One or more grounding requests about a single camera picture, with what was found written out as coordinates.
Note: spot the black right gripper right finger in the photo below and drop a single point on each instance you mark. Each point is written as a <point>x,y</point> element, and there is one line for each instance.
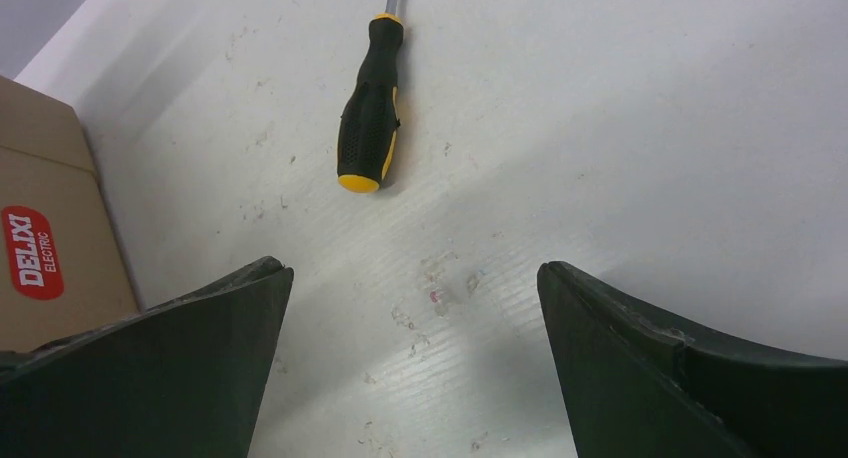
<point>640,381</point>

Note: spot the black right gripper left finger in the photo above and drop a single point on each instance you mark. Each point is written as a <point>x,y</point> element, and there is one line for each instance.
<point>185,378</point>

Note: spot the brown cardboard box bin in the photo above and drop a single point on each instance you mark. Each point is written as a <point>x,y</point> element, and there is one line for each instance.
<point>61,269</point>

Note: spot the black yellow screwdriver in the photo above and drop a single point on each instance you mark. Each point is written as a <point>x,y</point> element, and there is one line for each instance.
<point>369,121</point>

